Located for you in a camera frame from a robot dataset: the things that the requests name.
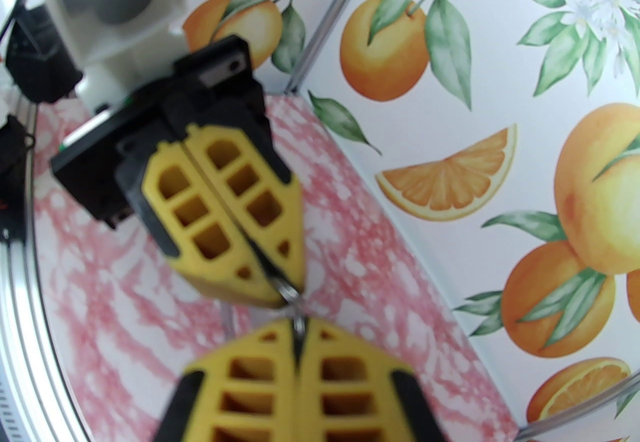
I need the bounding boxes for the white slotted cable channel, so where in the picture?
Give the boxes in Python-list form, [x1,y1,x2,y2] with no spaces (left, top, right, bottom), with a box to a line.
[0,377,16,442]

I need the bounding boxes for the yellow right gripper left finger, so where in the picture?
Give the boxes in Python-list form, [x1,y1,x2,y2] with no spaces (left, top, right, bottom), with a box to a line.
[159,316,302,442]

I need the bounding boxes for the metal keyring with keys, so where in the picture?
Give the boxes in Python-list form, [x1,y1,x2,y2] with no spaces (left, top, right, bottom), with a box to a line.
[272,275,308,346]

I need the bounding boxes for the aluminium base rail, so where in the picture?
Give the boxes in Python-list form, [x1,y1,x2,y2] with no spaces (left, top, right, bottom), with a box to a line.
[0,100,78,442]

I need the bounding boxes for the silver frame corner post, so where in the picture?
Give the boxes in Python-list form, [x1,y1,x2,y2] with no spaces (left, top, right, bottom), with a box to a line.
[284,0,388,97]
[519,370,640,437]

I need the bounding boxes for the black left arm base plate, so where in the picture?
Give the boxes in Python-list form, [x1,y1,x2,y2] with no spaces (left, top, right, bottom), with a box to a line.
[0,114,35,243]

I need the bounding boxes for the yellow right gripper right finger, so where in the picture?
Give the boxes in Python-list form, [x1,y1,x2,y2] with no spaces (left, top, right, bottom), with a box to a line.
[299,316,444,442]

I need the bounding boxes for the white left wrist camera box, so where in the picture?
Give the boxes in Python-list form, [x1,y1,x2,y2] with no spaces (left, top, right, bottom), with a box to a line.
[27,0,190,118]

